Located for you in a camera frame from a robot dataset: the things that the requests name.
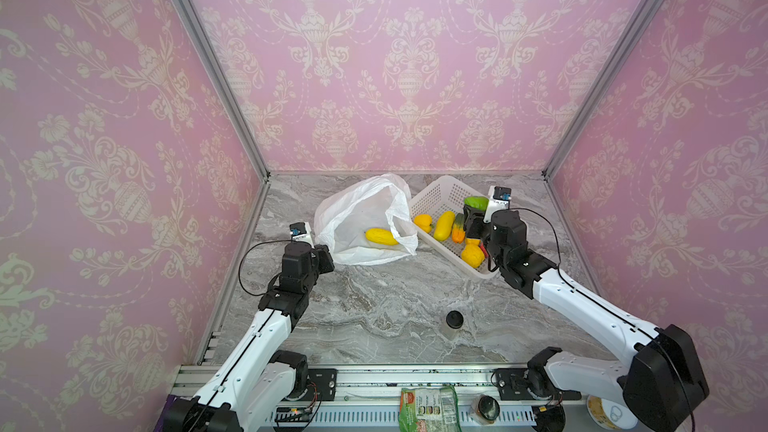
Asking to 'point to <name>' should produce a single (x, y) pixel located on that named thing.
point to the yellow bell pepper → (424, 222)
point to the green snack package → (429, 409)
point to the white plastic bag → (345, 211)
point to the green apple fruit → (477, 202)
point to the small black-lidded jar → (454, 319)
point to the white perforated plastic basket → (442, 195)
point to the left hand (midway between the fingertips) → (327, 245)
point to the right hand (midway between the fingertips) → (475, 207)
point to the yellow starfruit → (444, 225)
